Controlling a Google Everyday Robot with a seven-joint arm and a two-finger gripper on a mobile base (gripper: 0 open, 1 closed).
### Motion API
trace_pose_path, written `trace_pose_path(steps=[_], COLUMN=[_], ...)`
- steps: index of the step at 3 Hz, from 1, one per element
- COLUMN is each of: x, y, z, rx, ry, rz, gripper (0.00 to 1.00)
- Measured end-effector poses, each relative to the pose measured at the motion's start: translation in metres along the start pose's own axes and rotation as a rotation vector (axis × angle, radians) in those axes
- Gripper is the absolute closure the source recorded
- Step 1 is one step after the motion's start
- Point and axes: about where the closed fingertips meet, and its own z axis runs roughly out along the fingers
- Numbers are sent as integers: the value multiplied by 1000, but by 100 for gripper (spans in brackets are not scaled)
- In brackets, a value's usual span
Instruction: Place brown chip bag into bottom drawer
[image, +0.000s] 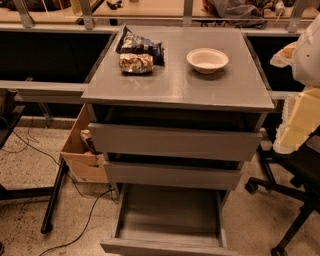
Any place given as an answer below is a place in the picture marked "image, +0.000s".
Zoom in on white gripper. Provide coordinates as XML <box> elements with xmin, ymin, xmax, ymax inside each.
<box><xmin>270</xmin><ymin>14</ymin><xmax>320</xmax><ymax>154</ymax></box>

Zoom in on shiny orange snack bag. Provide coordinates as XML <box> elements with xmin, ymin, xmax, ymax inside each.
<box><xmin>119</xmin><ymin>53</ymin><xmax>153</xmax><ymax>74</ymax></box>

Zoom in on crumpled item in box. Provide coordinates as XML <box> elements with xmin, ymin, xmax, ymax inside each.
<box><xmin>80</xmin><ymin>129</ymin><xmax>98</xmax><ymax>155</ymax></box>

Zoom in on cardboard box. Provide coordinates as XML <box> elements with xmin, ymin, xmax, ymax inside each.
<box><xmin>61</xmin><ymin>105</ymin><xmax>108</xmax><ymax>183</ymax></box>

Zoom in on black floor cable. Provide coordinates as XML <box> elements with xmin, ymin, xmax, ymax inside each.
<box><xmin>0</xmin><ymin>116</ymin><xmax>116</xmax><ymax>256</ymax></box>

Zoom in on black table leg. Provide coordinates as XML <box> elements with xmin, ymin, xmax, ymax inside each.
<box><xmin>40</xmin><ymin>159</ymin><xmax>68</xmax><ymax>234</ymax></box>

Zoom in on dark blue chip bag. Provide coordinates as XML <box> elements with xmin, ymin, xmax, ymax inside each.
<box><xmin>116</xmin><ymin>27</ymin><xmax>165</xmax><ymax>66</ymax></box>

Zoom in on grey clothing pile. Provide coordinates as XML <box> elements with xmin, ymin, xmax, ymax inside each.
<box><xmin>202</xmin><ymin>0</ymin><xmax>267</xmax><ymax>29</ymax></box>

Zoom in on white paper bowl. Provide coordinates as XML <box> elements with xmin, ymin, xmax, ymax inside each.
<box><xmin>187</xmin><ymin>48</ymin><xmax>229</xmax><ymax>74</ymax></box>

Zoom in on grey drawer cabinet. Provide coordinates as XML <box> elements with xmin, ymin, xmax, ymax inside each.
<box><xmin>81</xmin><ymin>25</ymin><xmax>276</xmax><ymax>201</ymax></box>

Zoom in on black office chair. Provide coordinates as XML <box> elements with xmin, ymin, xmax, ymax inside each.
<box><xmin>245</xmin><ymin>127</ymin><xmax>320</xmax><ymax>256</ymax></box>

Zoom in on grey top drawer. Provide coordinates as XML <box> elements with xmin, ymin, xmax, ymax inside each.
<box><xmin>88</xmin><ymin>123</ymin><xmax>262</xmax><ymax>161</ymax></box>

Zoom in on grey open bottom drawer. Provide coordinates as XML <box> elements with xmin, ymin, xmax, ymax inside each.
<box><xmin>101</xmin><ymin>184</ymin><xmax>238</xmax><ymax>256</ymax></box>

